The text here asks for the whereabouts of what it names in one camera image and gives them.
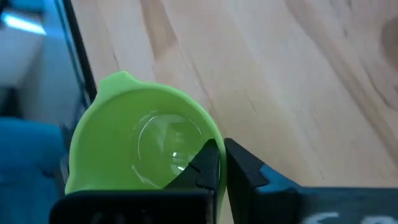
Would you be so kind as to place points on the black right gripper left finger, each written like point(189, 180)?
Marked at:
point(140, 207)

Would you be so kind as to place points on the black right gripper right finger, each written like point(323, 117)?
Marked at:
point(280, 205)

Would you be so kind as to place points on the green plastic measuring cup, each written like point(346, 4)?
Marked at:
point(105, 140)

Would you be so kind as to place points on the blue blurred object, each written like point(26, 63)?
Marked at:
point(28, 168)

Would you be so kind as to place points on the black aluminium table frame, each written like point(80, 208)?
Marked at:
point(81, 53)

